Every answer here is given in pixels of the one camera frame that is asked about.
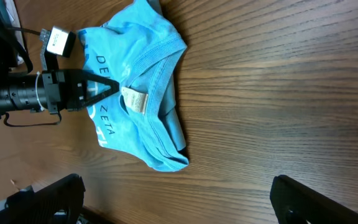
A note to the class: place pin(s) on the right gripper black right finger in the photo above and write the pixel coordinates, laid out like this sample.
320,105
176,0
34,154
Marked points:
294,202

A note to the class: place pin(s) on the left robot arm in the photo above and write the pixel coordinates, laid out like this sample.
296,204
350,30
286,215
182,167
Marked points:
9,44

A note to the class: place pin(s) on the light blue t-shirt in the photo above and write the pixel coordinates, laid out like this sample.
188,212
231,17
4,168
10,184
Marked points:
139,49

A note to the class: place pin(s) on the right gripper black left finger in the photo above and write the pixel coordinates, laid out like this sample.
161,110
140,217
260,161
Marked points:
60,202

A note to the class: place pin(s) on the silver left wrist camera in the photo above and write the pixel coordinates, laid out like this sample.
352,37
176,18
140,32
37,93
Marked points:
58,41

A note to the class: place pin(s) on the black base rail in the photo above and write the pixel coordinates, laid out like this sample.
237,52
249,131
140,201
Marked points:
86,216

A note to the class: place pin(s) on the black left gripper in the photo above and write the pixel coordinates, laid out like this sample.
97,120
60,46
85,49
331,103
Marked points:
52,90

